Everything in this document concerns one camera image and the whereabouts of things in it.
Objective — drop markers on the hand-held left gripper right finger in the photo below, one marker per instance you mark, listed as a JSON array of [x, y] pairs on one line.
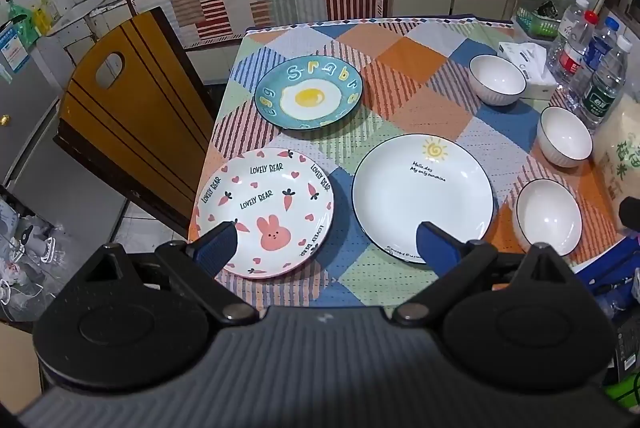
[[435, 249]]

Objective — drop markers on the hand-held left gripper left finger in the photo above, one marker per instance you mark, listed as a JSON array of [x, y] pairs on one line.
[[217, 249]]

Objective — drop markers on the white sun print plate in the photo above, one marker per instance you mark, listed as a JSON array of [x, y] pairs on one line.
[[425, 188]]

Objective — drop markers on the white bunny carrot plate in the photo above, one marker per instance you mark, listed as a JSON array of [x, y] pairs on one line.
[[265, 188]]

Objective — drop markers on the white ribbed bowl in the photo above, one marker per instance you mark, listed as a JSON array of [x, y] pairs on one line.
[[565, 136], [497, 78], [547, 215]]

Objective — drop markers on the blue fried egg plate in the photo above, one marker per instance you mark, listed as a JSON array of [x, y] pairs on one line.
[[307, 98]]

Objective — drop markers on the colourful checked tablecloth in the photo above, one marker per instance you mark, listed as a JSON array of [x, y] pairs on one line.
[[415, 108]]

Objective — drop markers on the wooden chair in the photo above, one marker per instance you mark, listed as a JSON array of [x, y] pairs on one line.
[[130, 108]]

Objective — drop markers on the clear rice bag with spout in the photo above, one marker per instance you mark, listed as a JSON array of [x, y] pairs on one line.
[[620, 158]]

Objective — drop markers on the white tissue pack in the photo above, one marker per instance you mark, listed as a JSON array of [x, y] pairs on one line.
[[537, 68]]

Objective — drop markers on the green label water bottle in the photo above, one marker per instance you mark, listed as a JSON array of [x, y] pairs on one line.
[[602, 98]]

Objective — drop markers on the grey refrigerator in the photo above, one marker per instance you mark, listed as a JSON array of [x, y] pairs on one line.
[[25, 118]]

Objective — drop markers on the red cap water bottle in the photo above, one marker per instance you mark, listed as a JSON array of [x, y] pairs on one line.
[[569, 58]]

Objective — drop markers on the green plastic basket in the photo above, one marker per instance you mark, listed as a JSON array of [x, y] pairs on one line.
[[535, 27]]

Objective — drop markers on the blue cap water bottle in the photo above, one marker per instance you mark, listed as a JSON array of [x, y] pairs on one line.
[[597, 51]]

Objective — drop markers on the white label water bottle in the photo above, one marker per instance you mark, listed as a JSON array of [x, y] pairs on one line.
[[567, 26]]

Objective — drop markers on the dark packet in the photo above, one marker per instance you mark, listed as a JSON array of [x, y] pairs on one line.
[[548, 10]]

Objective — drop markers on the yellow detergent bottle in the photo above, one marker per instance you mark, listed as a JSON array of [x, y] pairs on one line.
[[45, 16]]

